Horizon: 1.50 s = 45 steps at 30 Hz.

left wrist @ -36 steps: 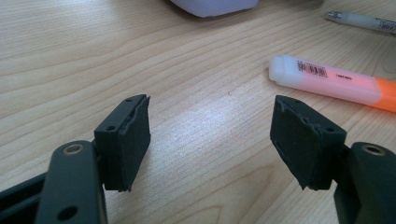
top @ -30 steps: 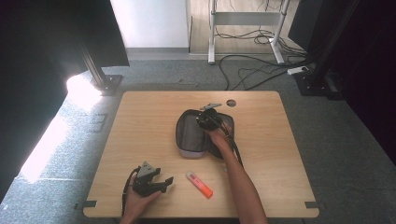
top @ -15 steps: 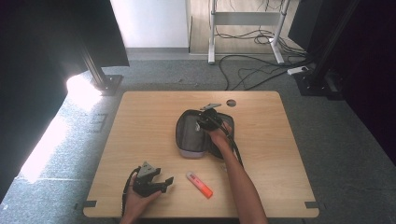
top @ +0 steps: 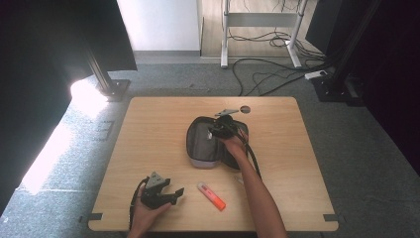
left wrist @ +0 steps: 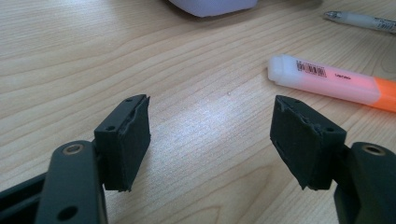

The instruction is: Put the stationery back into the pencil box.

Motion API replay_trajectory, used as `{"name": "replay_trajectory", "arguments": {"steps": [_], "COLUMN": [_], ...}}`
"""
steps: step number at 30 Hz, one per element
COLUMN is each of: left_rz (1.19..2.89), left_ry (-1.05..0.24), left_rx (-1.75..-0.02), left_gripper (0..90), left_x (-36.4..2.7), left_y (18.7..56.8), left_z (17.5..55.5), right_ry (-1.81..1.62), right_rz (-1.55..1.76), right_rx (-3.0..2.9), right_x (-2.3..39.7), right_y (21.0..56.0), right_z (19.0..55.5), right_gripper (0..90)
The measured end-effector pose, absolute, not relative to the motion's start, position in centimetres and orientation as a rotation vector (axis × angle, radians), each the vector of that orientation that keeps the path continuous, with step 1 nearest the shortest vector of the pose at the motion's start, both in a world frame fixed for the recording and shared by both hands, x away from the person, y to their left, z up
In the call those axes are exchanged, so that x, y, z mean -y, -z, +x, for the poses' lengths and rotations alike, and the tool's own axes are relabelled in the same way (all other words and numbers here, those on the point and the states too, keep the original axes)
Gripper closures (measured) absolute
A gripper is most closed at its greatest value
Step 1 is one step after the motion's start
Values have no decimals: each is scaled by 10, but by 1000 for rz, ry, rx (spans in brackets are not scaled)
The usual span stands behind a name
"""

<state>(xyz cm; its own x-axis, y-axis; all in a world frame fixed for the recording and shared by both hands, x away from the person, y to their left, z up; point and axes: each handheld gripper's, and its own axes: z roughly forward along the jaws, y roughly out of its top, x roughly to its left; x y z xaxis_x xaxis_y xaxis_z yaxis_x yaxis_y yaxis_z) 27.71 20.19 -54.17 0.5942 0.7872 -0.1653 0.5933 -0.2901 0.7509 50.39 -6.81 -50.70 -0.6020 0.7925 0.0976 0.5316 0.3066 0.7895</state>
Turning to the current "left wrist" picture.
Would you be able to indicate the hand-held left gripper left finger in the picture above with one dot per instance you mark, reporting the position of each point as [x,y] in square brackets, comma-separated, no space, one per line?
[130,146]

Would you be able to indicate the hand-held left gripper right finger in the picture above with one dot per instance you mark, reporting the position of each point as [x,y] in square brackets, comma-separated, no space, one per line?
[303,140]

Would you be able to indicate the orange highlighter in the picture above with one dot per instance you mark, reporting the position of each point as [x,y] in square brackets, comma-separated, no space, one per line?
[330,84]

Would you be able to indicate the silver pen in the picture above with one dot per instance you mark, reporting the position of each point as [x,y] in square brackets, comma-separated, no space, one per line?
[361,21]

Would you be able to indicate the black pencil case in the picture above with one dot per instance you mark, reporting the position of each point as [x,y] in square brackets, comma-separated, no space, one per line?
[214,6]

